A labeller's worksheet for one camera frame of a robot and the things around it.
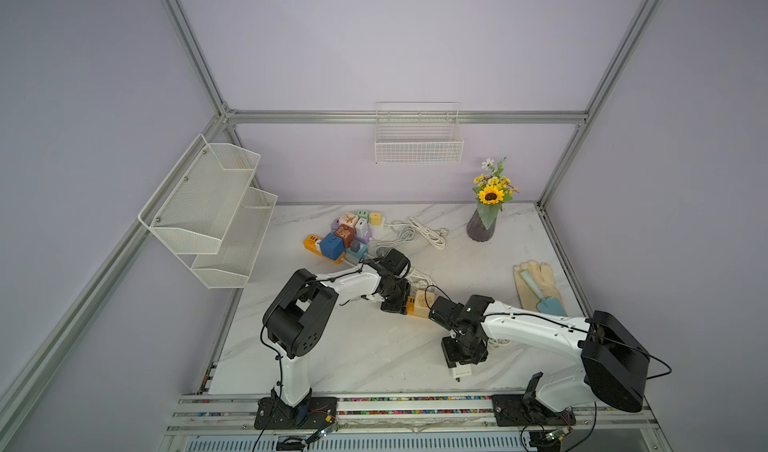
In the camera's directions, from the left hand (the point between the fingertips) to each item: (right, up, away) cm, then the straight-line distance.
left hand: (412, 301), depth 92 cm
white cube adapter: (+12, -14, -15) cm, 24 cm away
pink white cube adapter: (-22, +27, +12) cm, 37 cm away
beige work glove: (+44, +7, +7) cm, 46 cm away
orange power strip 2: (-36, +18, +12) cm, 42 cm away
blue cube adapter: (-26, +17, +6) cm, 32 cm away
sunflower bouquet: (+25, +35, -2) cm, 43 cm away
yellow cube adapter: (-12, +27, +16) cm, 33 cm away
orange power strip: (-1, +1, -7) cm, 8 cm away
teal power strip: (-19, +13, +12) cm, 26 cm away
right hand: (+12, -14, -13) cm, 23 cm away
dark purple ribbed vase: (+25, +22, +14) cm, 36 cm away
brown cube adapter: (-22, +21, +9) cm, 31 cm away
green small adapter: (-17, +28, +16) cm, 36 cm away
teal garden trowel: (+43, -1, +1) cm, 43 cm away
